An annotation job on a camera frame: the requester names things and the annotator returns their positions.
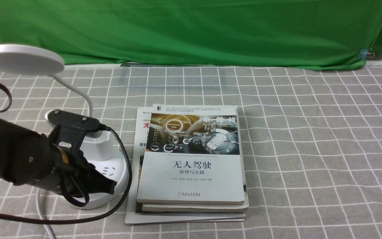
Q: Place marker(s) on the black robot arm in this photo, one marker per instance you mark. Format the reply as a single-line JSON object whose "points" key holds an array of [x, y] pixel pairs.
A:
{"points": [[23, 155]]}

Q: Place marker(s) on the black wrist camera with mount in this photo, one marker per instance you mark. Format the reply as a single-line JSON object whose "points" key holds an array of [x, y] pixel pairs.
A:
{"points": [[71, 128]]}

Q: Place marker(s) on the blue binder clip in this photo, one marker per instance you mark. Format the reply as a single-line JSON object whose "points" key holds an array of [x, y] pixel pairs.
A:
{"points": [[366, 54]]}

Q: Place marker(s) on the white desk lamp with sockets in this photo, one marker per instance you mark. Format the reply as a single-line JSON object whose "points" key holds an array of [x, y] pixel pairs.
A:
{"points": [[36, 61]]}

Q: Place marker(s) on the self-driving vehicle book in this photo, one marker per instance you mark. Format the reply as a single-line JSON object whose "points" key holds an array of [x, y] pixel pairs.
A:
{"points": [[191, 166]]}

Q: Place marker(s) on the green backdrop cloth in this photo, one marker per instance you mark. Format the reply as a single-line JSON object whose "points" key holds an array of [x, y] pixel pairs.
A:
{"points": [[308, 34]]}

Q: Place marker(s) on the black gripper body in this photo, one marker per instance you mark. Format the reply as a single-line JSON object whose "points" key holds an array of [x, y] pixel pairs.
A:
{"points": [[71, 175]]}

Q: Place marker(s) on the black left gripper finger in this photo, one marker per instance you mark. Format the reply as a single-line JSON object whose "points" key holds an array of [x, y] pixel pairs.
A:
{"points": [[102, 184]]}

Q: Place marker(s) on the thin magazine at bottom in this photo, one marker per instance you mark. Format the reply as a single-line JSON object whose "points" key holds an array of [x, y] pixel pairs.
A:
{"points": [[134, 212]]}

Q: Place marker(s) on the grey checked tablecloth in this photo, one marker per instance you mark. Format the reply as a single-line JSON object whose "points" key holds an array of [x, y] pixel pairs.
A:
{"points": [[312, 146]]}

